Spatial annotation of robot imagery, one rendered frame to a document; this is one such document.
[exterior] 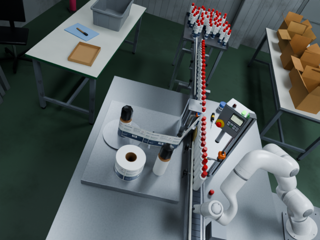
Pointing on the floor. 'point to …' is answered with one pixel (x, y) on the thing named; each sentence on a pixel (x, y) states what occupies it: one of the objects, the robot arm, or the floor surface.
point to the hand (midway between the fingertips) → (197, 211)
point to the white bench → (58, 45)
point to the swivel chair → (5, 7)
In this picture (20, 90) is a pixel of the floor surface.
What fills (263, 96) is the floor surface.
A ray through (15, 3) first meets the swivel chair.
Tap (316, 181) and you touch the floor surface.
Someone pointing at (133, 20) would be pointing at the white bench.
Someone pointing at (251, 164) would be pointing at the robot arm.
